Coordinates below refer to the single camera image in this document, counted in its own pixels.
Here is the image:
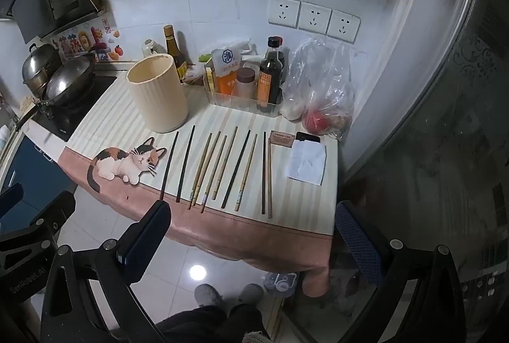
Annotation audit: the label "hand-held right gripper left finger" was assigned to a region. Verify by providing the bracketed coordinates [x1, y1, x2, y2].
[40, 200, 172, 343]

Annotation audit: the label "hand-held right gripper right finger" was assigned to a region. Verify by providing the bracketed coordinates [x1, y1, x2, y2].
[335, 201, 466, 343]

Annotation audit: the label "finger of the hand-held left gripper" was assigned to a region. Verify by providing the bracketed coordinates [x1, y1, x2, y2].
[0, 183, 24, 218]
[0, 191, 76, 272]

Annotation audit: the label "set of chopsticks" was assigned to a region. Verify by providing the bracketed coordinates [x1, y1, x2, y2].
[160, 125, 274, 218]

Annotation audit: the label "beige ribbed utensil holder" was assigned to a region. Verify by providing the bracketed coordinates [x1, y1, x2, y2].
[126, 54, 189, 134]

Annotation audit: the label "blue cabinet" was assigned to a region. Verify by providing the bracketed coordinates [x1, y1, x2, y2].
[0, 136, 77, 226]

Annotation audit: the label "striped cat print tablecloth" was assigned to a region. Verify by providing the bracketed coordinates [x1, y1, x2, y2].
[58, 77, 338, 298]

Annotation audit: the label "grey slipper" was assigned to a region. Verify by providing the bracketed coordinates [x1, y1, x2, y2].
[194, 284, 224, 308]
[238, 283, 264, 305]

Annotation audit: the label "black induction cooktop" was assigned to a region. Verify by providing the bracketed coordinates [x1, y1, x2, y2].
[30, 75, 118, 143]

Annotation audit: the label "person's dark trousers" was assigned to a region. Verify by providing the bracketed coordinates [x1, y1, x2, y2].
[155, 303, 272, 343]

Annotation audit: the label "steel wok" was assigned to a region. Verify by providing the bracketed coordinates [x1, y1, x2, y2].
[15, 56, 97, 131]

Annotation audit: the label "red tomato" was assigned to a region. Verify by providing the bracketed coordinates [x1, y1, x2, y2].
[304, 109, 333, 135]

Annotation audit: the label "brown card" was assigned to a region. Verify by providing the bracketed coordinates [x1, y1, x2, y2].
[269, 130, 297, 148]

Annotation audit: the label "steel pot with lid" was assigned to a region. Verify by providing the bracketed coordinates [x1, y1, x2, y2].
[22, 43, 60, 97]

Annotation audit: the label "clear plastic organizer tray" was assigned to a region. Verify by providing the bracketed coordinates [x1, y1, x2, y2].
[205, 86, 283, 118]

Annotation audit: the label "yellow box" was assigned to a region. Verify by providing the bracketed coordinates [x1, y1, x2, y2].
[204, 63, 216, 93]

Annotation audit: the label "clear plastic bag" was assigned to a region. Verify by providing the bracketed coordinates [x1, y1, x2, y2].
[279, 37, 355, 141]

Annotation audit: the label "jar with brown lid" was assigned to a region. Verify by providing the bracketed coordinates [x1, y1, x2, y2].
[236, 67, 256, 98]

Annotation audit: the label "orange seasoning packet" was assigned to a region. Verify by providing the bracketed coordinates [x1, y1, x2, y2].
[212, 47, 244, 96]

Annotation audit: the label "dark sauce bottle brown cap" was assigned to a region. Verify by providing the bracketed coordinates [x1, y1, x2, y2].
[164, 24, 188, 83]

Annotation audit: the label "dark soy sauce bottle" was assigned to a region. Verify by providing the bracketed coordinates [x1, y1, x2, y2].
[256, 36, 285, 113]

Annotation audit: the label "range hood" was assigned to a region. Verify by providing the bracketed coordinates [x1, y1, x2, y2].
[0, 0, 100, 45]

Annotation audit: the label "colourful wall stickers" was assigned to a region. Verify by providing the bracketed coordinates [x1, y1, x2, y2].
[52, 19, 124, 63]

